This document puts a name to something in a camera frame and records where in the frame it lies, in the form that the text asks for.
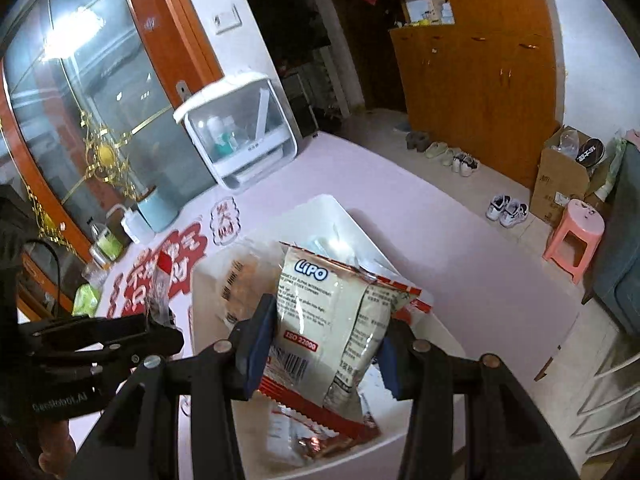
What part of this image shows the brown wooden cabinet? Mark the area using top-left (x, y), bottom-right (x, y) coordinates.
top-left (390, 0), bottom-right (565, 188)

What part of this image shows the green label glass bottle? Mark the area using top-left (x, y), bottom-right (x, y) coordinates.
top-left (88, 217), bottom-right (124, 262)

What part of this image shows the cardboard box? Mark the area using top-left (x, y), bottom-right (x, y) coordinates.
top-left (529, 126), bottom-right (611, 228)

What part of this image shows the dark date snack red wrapper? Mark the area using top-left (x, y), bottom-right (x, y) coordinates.
top-left (145, 252), bottom-right (174, 327)

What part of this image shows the white plastic storage bin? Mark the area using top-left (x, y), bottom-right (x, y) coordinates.
top-left (191, 194), bottom-right (463, 479)

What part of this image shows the green tissue pack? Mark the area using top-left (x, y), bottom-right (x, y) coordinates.
top-left (72, 283), bottom-right (101, 318)

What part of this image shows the wooden glass sliding door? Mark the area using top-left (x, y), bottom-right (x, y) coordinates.
top-left (1, 0), bottom-right (222, 320)

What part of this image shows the Lipo red white snack bag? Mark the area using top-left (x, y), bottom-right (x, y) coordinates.
top-left (259, 244), bottom-right (432, 439)

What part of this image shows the pink plastic stool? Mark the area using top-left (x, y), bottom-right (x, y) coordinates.
top-left (542, 198), bottom-right (605, 284)

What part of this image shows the light blue canister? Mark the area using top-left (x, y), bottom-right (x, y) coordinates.
top-left (137, 185), bottom-right (179, 233)

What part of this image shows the white squeeze bottle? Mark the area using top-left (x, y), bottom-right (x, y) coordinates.
top-left (106, 204), bottom-right (155, 245)

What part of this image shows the white countertop dispenser box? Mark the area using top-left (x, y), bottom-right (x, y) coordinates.
top-left (174, 70), bottom-right (298, 194)

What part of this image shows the small glass cup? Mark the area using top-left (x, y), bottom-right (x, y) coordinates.
top-left (81, 261), bottom-right (108, 290)

